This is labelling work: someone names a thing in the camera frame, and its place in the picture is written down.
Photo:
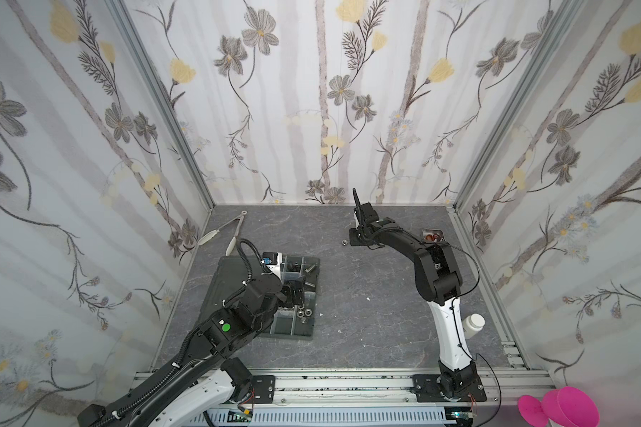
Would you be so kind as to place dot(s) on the red handled scissors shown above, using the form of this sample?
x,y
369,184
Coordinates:
x,y
433,237

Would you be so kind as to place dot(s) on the pink plastic bowl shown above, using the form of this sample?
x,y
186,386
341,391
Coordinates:
x,y
570,406
531,410

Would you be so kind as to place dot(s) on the white plastic bottle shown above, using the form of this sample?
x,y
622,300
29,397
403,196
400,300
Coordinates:
x,y
473,324

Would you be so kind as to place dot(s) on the aluminium rail base frame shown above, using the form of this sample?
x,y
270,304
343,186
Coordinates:
x,y
361,397

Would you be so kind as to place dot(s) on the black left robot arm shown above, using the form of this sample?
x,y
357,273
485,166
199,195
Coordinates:
x,y
438,282

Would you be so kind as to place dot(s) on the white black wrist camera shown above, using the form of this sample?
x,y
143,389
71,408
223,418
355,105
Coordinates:
x,y
273,262

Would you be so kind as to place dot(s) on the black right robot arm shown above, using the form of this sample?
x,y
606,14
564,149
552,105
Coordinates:
x,y
204,372

